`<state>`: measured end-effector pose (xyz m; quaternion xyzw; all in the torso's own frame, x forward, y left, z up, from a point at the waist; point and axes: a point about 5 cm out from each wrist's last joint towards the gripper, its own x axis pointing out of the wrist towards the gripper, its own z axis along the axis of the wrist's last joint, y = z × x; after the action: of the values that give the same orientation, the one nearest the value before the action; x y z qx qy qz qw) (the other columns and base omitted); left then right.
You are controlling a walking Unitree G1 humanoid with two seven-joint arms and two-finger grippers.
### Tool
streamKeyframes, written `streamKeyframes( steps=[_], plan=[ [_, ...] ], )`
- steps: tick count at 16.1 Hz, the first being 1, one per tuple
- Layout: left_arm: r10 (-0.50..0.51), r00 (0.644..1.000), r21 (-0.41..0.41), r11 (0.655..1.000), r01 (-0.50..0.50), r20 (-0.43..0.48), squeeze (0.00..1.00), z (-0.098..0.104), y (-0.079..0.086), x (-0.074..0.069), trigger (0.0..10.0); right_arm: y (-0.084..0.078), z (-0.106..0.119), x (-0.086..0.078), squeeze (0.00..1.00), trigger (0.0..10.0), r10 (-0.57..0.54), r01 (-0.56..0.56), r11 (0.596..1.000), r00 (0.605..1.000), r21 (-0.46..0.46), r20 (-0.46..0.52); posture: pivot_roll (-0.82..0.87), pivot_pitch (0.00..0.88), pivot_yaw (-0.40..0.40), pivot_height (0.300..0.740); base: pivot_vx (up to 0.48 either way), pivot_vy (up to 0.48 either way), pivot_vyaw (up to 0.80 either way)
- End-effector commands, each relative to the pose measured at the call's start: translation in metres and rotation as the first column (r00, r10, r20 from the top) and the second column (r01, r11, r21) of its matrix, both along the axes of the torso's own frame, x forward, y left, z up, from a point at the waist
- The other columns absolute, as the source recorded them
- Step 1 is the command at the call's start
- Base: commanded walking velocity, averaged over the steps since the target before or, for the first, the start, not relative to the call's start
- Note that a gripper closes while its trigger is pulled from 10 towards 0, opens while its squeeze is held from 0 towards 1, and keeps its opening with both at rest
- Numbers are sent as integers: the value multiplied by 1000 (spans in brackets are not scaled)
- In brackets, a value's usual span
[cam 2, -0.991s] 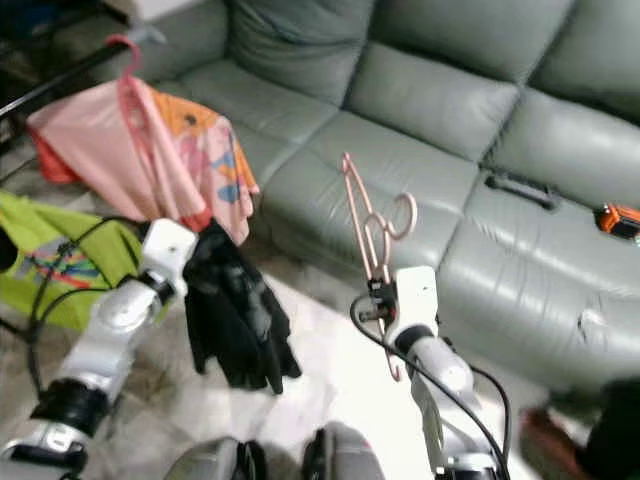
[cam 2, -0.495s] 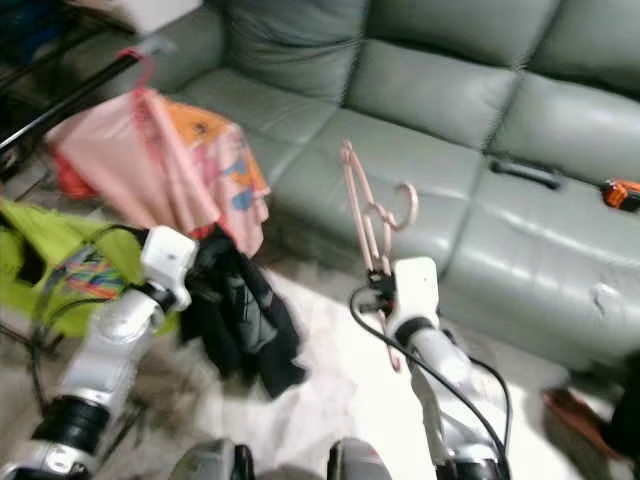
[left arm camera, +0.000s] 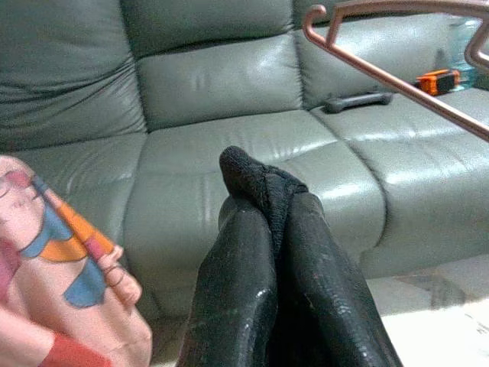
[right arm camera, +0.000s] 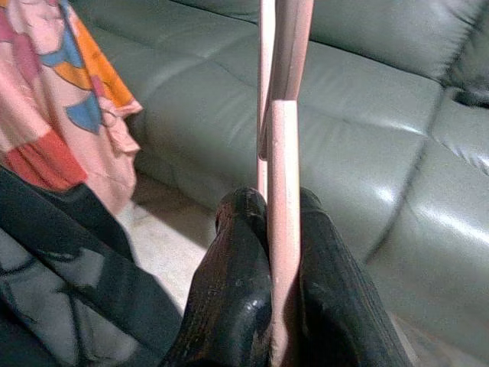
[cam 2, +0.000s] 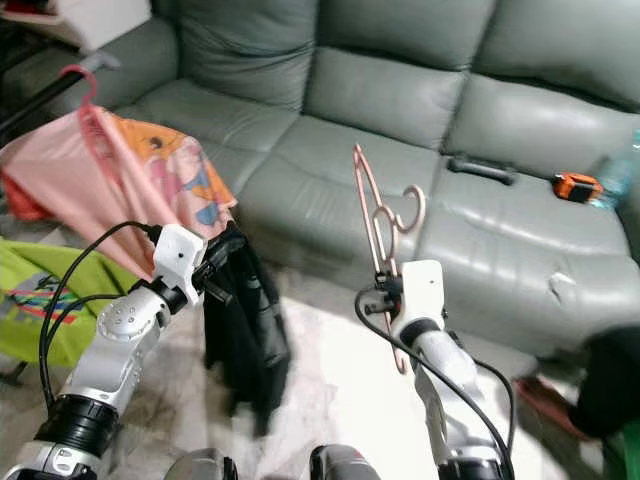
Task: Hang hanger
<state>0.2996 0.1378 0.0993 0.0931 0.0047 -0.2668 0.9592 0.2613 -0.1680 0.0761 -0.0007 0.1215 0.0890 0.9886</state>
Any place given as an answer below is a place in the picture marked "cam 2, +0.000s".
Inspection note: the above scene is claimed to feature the red plastic hanger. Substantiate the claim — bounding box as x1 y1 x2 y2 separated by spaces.
60 65 103 191

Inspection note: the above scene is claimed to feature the person in black trousers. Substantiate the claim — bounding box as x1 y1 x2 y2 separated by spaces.
515 325 640 480

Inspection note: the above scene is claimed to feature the rose pink clothes hanger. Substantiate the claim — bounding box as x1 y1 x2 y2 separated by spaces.
350 143 429 376

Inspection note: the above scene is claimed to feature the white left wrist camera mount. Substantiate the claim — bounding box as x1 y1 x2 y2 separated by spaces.
153 224 211 313

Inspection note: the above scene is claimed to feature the grey robot right leg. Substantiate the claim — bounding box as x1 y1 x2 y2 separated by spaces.
308 445 381 480

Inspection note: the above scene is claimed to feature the white storage box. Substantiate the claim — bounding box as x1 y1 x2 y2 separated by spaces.
50 0 153 51

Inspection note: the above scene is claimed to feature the black clothes rack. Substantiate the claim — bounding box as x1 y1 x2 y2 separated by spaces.
0 40 121 151

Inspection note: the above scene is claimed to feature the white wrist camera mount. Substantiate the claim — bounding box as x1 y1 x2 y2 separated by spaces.
390 260 446 336
153 224 211 313

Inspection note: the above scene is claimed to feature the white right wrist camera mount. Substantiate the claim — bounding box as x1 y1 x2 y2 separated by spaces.
390 260 446 336

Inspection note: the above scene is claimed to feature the pink orange printed garment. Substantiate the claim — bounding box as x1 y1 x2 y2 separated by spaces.
0 105 239 281

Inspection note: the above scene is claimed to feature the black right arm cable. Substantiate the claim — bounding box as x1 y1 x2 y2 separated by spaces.
355 288 516 471

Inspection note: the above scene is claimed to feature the clear plastic water bottle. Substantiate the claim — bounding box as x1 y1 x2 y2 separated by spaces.
595 125 640 211

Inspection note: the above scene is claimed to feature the black jacket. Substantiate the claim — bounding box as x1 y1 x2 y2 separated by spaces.
200 222 293 436

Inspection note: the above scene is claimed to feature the grey robot leg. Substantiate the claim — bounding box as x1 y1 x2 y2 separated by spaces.
308 445 381 480
165 448 241 480

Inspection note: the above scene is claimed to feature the grey-green leather sofa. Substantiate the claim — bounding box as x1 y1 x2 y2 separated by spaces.
100 0 640 361

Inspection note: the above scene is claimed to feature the black game controller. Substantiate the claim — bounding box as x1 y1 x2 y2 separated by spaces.
445 152 519 186

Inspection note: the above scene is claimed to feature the grey robot left leg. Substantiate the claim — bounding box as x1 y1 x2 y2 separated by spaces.
165 448 241 480

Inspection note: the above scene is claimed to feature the orange black device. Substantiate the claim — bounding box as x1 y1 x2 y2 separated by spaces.
550 172 604 204

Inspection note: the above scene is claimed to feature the lime green garment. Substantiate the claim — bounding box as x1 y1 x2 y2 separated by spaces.
0 240 151 369

